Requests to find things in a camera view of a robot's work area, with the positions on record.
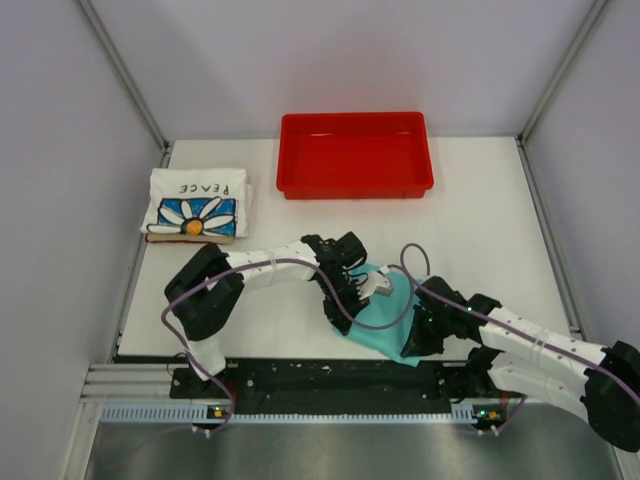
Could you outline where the grey slotted cable duct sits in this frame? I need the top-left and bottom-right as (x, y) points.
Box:
(99, 403), (479, 426)

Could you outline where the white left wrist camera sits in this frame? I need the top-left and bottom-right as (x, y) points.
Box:
(357, 270), (393, 300)

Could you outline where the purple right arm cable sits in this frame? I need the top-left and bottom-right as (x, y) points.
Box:
(400, 243), (640, 434)

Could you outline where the folded brown t-shirt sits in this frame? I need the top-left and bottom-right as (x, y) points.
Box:
(145, 233), (235, 245)

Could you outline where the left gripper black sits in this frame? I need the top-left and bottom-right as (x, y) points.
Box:
(316, 271), (369, 335)

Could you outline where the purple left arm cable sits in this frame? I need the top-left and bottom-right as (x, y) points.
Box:
(159, 259), (419, 441)

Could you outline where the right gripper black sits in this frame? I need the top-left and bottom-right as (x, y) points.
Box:
(401, 303), (452, 357)

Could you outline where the red plastic bin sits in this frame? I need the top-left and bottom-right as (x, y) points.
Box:
(276, 111), (435, 200)

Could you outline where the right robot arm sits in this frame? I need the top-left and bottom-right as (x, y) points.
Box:
(408, 276), (639, 453)

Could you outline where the teal t-shirt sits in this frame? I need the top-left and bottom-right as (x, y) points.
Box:
(346, 270), (420, 367)

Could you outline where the aluminium frame rail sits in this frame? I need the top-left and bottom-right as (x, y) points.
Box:
(82, 363), (234, 402)

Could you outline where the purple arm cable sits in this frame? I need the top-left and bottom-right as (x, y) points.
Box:
(400, 243), (640, 434)
(159, 259), (419, 441)

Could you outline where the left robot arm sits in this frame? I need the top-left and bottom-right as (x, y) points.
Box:
(164, 232), (377, 397)

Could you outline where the folded white daisy t-shirt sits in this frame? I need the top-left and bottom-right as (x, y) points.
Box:
(140, 168), (252, 239)

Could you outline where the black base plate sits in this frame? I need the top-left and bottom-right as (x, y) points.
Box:
(169, 357), (526, 416)

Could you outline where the aluminium corner post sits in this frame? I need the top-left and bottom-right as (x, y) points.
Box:
(72, 0), (170, 152)
(517, 0), (614, 148)

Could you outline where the left aluminium corner post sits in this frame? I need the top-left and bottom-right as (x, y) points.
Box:
(72, 0), (170, 152)

